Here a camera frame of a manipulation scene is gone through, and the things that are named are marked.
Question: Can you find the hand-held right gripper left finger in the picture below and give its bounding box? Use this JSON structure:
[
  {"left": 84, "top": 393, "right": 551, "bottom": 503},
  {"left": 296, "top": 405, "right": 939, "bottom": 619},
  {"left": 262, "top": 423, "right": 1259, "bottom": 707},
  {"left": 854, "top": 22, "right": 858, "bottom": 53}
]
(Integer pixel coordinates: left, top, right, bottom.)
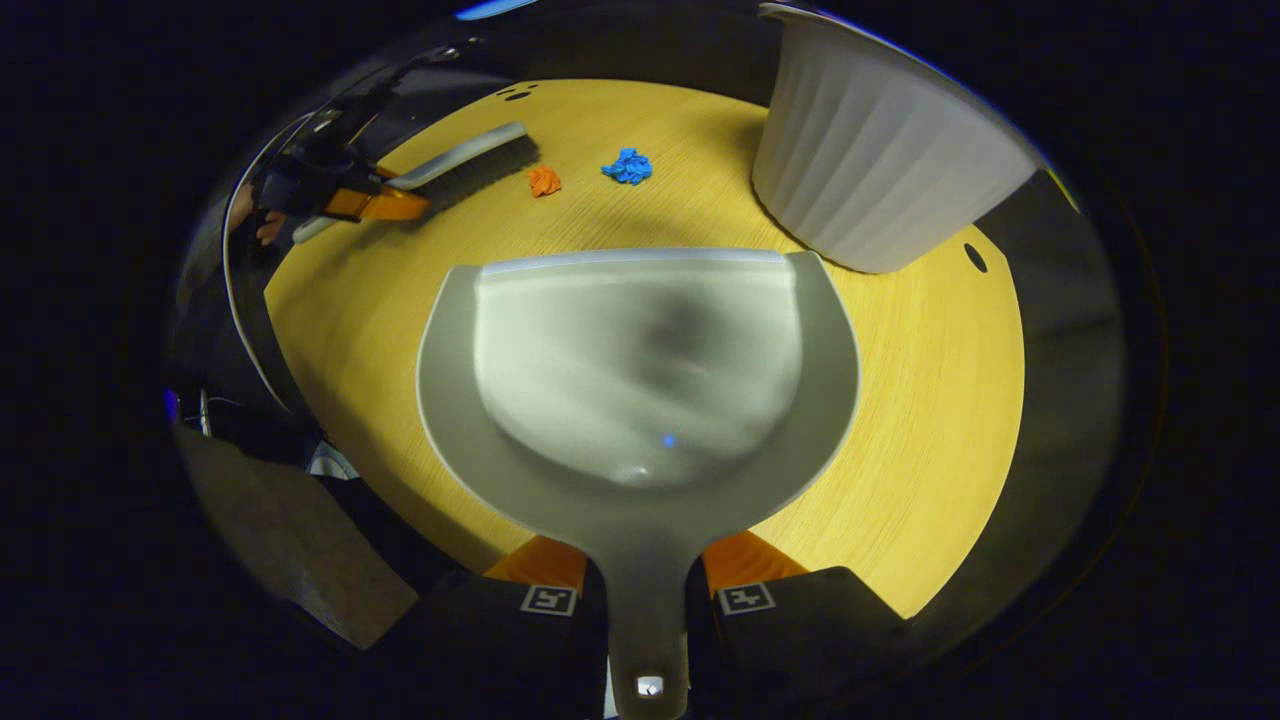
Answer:
[{"left": 400, "top": 533, "right": 611, "bottom": 720}]

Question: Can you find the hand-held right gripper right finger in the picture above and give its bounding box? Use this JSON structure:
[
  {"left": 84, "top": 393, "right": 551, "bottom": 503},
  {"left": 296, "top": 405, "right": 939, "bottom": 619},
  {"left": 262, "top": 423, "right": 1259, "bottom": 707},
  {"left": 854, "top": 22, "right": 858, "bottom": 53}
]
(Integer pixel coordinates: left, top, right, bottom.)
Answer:
[{"left": 685, "top": 530, "right": 911, "bottom": 716}]

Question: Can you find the small white broom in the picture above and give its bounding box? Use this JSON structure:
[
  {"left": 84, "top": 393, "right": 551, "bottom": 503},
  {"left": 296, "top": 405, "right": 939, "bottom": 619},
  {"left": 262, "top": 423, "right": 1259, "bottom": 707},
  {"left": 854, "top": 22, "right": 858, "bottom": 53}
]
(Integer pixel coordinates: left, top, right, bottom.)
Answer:
[{"left": 291, "top": 121, "right": 541, "bottom": 246}]

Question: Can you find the blue paper trash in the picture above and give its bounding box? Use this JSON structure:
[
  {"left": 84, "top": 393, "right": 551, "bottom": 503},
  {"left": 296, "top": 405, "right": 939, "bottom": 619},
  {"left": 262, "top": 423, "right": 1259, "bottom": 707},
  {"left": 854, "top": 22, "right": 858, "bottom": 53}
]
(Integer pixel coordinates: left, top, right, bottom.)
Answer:
[{"left": 601, "top": 148, "right": 654, "bottom": 186}]

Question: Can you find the white dustpan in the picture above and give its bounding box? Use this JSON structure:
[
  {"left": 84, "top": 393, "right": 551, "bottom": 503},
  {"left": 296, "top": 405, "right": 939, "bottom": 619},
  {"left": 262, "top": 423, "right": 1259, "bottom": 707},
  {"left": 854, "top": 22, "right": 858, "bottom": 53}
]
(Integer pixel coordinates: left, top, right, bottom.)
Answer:
[{"left": 417, "top": 247, "right": 862, "bottom": 720}]

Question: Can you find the white ribbed garbage bin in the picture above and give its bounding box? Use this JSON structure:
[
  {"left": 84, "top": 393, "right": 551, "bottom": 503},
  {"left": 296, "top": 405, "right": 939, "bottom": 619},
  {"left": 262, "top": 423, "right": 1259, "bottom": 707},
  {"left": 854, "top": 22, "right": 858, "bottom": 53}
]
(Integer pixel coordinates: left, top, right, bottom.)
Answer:
[{"left": 751, "top": 2, "right": 1043, "bottom": 275}]

